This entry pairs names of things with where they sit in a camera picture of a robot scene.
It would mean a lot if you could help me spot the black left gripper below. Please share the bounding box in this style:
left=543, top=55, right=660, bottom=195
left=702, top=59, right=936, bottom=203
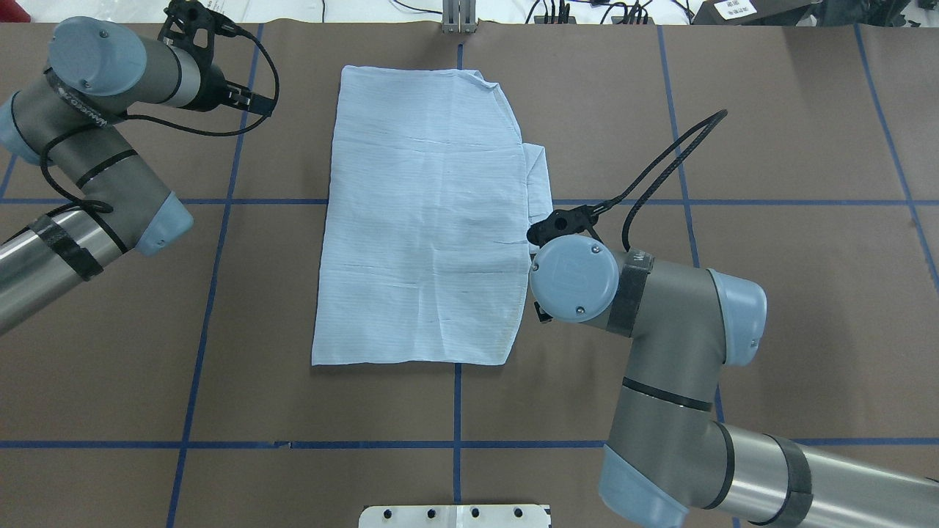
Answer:
left=197, top=66, right=278, bottom=117

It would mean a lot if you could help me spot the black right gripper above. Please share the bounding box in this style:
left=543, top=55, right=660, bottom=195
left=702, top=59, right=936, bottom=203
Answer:
left=534, top=303, right=552, bottom=324

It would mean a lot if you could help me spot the light blue button shirt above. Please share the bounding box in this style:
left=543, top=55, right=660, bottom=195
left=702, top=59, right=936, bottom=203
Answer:
left=311, top=65, right=553, bottom=365

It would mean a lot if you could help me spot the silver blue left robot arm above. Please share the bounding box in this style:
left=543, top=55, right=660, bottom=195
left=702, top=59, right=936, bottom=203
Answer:
left=1, top=1, right=279, bottom=333

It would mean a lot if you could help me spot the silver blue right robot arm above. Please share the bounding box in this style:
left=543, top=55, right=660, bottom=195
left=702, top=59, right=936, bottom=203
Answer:
left=527, top=232, right=938, bottom=527

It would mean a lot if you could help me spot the black box white label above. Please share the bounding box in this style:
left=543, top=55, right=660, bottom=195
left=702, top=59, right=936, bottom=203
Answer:
left=690, top=1, right=824, bottom=26

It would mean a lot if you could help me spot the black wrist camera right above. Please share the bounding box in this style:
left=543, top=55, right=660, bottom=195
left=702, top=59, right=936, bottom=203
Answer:
left=526, top=205, right=602, bottom=248

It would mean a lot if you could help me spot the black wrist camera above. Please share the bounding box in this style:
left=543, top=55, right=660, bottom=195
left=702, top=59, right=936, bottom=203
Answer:
left=156, top=1, right=245, bottom=69
left=526, top=205, right=602, bottom=248

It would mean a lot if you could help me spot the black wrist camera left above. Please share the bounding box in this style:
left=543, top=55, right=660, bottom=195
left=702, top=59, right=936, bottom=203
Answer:
left=156, top=1, right=245, bottom=69

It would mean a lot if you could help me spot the aluminium frame post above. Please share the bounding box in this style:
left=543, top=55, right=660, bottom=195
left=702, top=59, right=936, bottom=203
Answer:
left=442, top=0, right=478, bottom=34

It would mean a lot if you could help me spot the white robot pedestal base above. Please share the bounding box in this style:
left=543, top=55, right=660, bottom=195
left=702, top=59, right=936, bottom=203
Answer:
left=358, top=504, right=553, bottom=527

